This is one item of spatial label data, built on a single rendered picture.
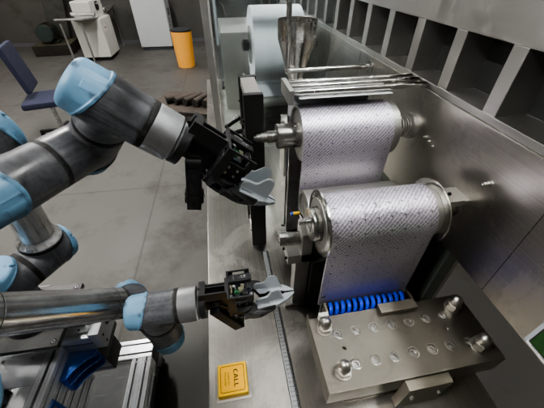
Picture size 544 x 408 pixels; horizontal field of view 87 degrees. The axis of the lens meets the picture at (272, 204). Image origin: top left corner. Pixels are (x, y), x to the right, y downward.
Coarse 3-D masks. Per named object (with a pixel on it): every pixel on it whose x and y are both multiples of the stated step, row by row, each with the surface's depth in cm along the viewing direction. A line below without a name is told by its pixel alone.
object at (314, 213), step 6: (306, 210) 64; (312, 210) 61; (318, 210) 61; (306, 216) 65; (312, 216) 60; (318, 216) 60; (312, 222) 60; (318, 222) 59; (306, 228) 66; (312, 228) 60; (318, 228) 59; (312, 234) 61; (318, 234) 60; (312, 240) 62
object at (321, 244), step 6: (432, 192) 62; (318, 198) 61; (438, 198) 61; (312, 204) 65; (318, 204) 61; (438, 204) 61; (324, 216) 58; (324, 222) 58; (324, 228) 59; (438, 228) 62; (324, 234) 59; (318, 240) 64; (324, 240) 60; (318, 246) 64; (324, 246) 60
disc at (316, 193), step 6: (312, 192) 65; (318, 192) 60; (312, 198) 65; (324, 198) 58; (324, 204) 58; (324, 210) 58; (330, 222) 56; (330, 228) 56; (330, 234) 56; (330, 240) 56; (330, 246) 57; (318, 252) 66; (324, 252) 61
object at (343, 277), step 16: (352, 256) 62; (368, 256) 63; (384, 256) 64; (400, 256) 66; (416, 256) 67; (336, 272) 65; (352, 272) 66; (368, 272) 68; (384, 272) 69; (400, 272) 70; (336, 288) 70; (352, 288) 71; (368, 288) 72; (384, 288) 74; (400, 288) 75; (320, 304) 73
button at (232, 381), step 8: (224, 368) 71; (232, 368) 71; (240, 368) 71; (224, 376) 69; (232, 376) 69; (240, 376) 69; (224, 384) 68; (232, 384) 68; (240, 384) 68; (224, 392) 67; (232, 392) 67; (240, 392) 67; (248, 392) 67
